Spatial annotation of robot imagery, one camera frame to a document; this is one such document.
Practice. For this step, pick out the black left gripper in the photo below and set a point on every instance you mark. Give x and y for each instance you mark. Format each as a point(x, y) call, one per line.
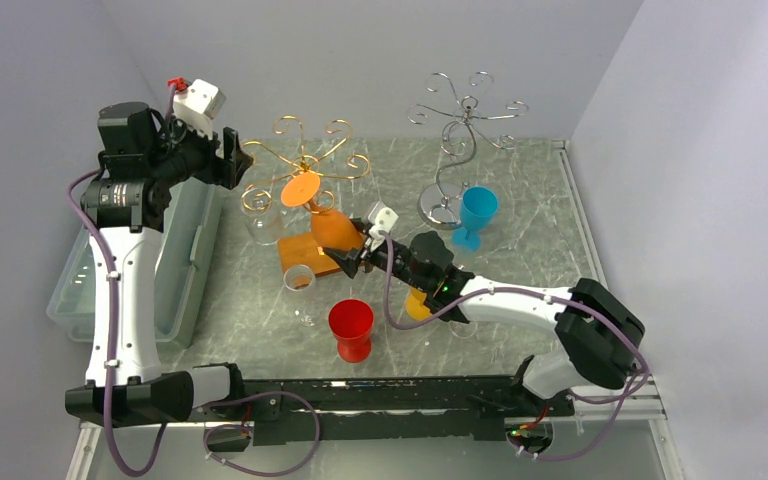
point(225, 171)

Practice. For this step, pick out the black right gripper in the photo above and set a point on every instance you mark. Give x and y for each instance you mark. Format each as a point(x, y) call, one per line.
point(349, 259)

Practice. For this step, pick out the orange plastic wine glass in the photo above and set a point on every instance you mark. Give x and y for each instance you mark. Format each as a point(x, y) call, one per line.
point(330, 227)

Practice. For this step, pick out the gold wire rack wooden base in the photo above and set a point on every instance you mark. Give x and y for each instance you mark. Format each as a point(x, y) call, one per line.
point(299, 246)

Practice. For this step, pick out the clear wine glass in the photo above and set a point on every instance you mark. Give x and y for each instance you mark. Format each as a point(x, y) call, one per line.
point(463, 330)
point(264, 220)
point(299, 285)

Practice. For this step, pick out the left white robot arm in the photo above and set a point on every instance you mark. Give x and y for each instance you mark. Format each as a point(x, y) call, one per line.
point(144, 155)

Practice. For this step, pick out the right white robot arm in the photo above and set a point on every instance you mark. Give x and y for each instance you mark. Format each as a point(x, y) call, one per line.
point(598, 337)

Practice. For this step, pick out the red plastic wine glass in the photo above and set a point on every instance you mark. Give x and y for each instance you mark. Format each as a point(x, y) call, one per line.
point(351, 322)

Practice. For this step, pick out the yellow plastic wine glass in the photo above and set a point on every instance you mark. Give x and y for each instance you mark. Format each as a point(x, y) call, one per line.
point(415, 307)

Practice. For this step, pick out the blue plastic wine glass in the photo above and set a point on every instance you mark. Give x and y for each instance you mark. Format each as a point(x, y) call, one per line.
point(478, 208)

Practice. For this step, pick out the clear plastic storage bin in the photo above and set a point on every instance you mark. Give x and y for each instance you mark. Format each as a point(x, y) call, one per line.
point(190, 228)

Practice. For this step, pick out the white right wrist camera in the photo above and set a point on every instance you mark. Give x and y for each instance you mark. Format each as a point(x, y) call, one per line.
point(381, 218)

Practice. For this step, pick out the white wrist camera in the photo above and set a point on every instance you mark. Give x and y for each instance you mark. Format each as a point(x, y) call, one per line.
point(381, 218)
point(196, 104)

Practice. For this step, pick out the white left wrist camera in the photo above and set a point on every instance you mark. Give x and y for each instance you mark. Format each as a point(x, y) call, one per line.
point(196, 104)

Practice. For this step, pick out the chrome wire glass rack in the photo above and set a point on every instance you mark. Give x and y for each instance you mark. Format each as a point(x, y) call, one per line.
point(439, 204)

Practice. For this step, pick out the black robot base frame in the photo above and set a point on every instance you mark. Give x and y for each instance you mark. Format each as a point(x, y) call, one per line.
point(481, 407)

